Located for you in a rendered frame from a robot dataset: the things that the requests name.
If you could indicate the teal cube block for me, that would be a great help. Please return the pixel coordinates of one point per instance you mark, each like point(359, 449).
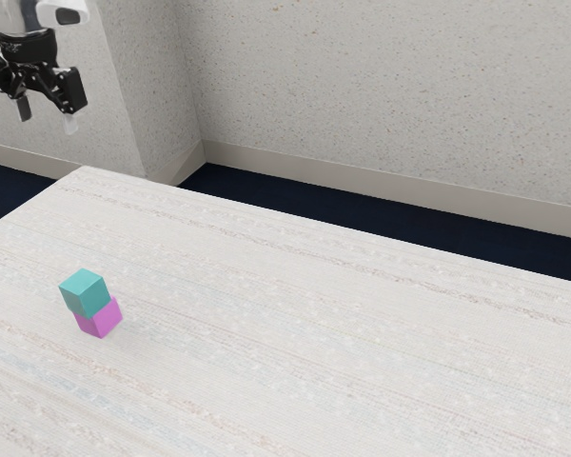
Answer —
point(83, 291)

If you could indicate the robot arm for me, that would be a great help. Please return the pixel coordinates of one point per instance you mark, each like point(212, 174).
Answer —
point(26, 14)

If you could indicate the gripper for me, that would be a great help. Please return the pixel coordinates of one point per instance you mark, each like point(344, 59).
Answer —
point(28, 47)

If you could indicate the purple cube block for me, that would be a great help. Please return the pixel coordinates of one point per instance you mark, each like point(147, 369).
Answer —
point(105, 321)

